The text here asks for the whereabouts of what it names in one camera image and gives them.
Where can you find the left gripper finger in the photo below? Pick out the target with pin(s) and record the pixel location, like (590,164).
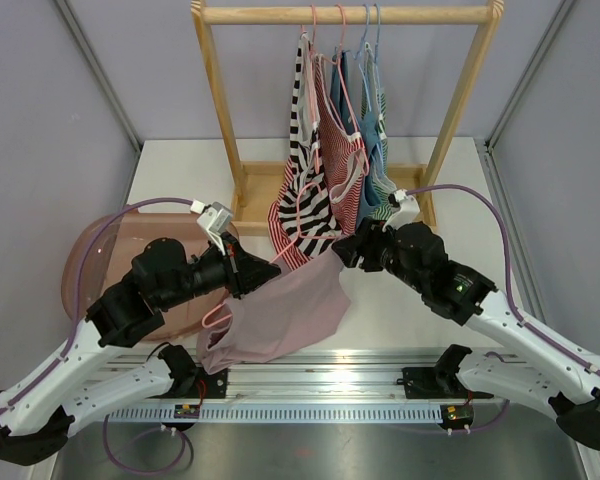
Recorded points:
(249,264)
(250,280)

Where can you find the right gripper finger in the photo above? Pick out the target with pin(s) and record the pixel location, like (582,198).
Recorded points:
(350,249)
(368,262)

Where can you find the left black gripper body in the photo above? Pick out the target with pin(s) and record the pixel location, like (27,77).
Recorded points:
(217,270)

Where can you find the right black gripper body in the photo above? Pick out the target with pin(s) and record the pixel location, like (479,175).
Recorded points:
(373,235)

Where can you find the black white striped tank top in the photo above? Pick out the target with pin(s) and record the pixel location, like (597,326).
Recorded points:
(317,218)

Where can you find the pink tank top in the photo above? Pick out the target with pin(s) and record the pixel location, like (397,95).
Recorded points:
(295,310)

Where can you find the pink wire hanger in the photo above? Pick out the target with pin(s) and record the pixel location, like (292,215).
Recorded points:
(342,72)
(305,117)
(300,210)

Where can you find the red white striped tank top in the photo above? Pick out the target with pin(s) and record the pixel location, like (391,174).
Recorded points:
(340,153)

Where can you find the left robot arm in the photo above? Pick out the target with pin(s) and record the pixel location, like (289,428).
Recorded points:
(42,412)

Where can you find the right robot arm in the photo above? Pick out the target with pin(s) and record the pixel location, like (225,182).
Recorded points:
(556,377)

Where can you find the blue tank top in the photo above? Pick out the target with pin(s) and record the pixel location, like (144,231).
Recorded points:
(370,200)

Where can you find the green white striped tank top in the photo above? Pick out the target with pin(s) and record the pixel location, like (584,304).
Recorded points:
(373,100)

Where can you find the wooden clothes rack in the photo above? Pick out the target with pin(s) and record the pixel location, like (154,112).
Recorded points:
(256,183)

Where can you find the pink plastic basin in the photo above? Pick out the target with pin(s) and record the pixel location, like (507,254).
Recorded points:
(89,270)

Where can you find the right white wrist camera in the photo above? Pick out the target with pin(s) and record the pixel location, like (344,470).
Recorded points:
(405,209)

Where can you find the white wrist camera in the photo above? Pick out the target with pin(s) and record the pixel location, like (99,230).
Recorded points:
(405,209)
(213,219)

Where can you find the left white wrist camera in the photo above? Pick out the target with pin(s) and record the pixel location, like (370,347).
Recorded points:
(213,219)

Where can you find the aluminium mounting rail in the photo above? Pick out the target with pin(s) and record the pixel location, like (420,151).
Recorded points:
(329,376)

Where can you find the white slotted cable duct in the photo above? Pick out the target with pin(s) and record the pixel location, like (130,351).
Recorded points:
(417,413)

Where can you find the blue wire hanger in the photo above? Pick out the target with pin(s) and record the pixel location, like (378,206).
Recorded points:
(378,30)
(363,39)

